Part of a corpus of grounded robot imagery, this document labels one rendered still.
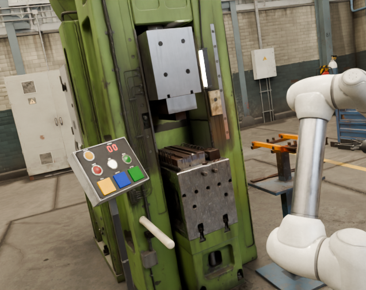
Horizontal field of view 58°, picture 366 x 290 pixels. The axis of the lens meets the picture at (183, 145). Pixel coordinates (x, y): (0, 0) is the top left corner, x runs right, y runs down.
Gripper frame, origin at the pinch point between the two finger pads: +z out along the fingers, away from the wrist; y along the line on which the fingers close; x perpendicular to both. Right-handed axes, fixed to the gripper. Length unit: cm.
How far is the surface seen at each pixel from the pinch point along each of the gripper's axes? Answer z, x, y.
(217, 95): 67, 35, -37
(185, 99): 53, 37, -67
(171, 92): 52, 43, -75
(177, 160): 52, 1, -79
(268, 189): 28.8, -26.0, -31.1
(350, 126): 246, -64, 286
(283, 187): 24.1, -26.0, -23.0
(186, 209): 46, -29, -81
